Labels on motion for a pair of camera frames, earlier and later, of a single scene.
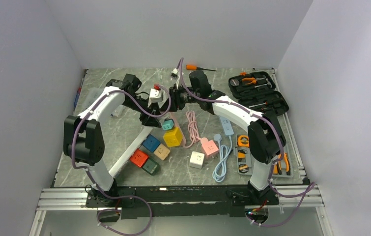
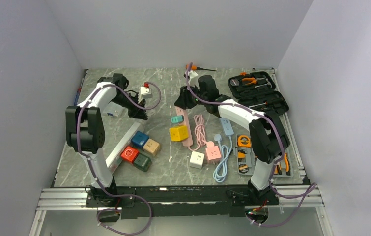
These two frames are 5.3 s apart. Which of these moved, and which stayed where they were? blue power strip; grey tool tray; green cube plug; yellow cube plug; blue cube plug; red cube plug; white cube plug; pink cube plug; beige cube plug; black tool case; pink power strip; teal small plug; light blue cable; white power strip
Moved: red cube plug; blue cube plug; white power strip; pink power strip; yellow cube plug; green cube plug; pink cube plug; beige cube plug; teal small plug
Stayed: black tool case; grey tool tray; white cube plug; blue power strip; light blue cable
